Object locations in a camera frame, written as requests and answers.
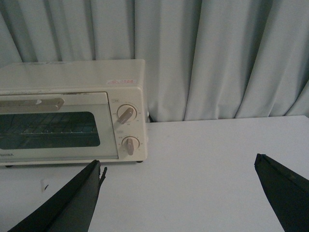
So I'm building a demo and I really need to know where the lower oven knob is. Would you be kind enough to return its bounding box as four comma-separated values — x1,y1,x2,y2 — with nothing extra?
122,136,140,156

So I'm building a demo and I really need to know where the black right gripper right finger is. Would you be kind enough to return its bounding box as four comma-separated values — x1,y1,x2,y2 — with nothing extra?
254,154,309,232

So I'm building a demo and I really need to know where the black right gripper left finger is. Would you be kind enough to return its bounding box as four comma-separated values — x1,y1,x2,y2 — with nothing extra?
10,160,107,232

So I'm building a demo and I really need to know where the glass oven door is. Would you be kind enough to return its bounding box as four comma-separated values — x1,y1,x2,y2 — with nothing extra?
0,92,118,164

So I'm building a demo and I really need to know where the upper oven knob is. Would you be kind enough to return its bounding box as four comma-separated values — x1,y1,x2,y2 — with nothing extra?
117,104,137,124

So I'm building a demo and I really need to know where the oven knob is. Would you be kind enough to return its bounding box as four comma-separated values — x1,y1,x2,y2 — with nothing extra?
122,136,140,156
117,104,137,124

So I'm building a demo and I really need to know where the pale blue curtain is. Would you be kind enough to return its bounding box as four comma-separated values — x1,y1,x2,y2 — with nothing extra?
0,0,309,122

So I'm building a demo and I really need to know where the cream toaster oven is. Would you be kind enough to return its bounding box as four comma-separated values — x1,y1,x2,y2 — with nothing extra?
0,59,148,166

